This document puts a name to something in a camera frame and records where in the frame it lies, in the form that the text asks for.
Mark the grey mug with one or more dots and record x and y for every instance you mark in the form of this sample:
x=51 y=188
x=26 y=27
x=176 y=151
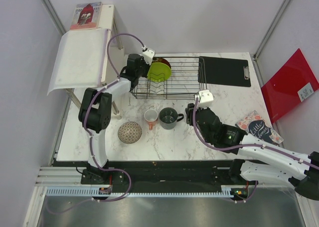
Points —
x=169 y=117

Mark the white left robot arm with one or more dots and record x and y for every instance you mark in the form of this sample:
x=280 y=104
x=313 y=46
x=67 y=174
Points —
x=96 y=108

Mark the red cover book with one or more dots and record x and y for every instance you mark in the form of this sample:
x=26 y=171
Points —
x=86 y=16

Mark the dark red patterned bowl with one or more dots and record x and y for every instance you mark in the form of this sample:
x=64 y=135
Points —
x=161 y=60

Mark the white side shelf table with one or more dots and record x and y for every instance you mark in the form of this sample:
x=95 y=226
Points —
x=114 y=51

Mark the Little Women book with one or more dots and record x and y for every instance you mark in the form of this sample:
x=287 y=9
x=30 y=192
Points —
x=254 y=124

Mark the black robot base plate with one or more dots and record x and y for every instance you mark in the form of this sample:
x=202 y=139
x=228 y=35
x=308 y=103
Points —
x=166 y=175

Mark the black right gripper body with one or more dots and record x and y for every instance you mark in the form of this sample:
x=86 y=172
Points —
x=190 y=118

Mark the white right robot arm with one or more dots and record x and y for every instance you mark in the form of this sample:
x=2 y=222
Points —
x=266 y=162

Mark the orange pink mug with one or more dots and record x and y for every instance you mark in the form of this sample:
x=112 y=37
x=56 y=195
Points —
x=151 y=117

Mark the black wire dish rack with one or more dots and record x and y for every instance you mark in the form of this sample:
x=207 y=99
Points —
x=186 y=80

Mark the black clipboard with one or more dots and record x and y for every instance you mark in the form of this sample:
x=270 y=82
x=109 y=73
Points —
x=224 y=71

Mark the lime green plate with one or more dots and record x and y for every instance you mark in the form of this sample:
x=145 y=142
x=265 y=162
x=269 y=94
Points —
x=159 y=72

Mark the white slotted cable duct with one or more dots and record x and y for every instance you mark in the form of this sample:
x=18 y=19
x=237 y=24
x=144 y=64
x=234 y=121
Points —
x=224 y=192

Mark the red plastic folder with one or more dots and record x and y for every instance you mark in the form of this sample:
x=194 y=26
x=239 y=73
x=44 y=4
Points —
x=289 y=87

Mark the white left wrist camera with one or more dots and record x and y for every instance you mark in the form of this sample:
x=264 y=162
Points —
x=148 y=55

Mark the red patterned white bowl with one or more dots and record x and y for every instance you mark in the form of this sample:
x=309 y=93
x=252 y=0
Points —
x=129 y=132

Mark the white translucent mat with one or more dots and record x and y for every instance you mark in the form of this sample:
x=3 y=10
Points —
x=80 y=59

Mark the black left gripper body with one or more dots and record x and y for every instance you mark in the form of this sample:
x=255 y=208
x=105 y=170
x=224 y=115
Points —
x=143 y=72

